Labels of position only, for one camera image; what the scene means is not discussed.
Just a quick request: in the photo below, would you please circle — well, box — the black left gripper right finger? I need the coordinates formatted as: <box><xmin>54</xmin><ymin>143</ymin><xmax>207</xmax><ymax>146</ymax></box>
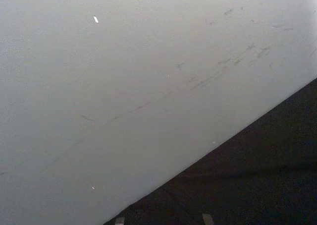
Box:
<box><xmin>201</xmin><ymin>213</ymin><xmax>214</xmax><ymax>225</ymax></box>

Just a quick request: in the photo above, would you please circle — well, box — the black table cloth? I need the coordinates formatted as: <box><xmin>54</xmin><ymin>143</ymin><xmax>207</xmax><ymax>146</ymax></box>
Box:
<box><xmin>103</xmin><ymin>77</ymin><xmax>317</xmax><ymax>225</ymax></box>

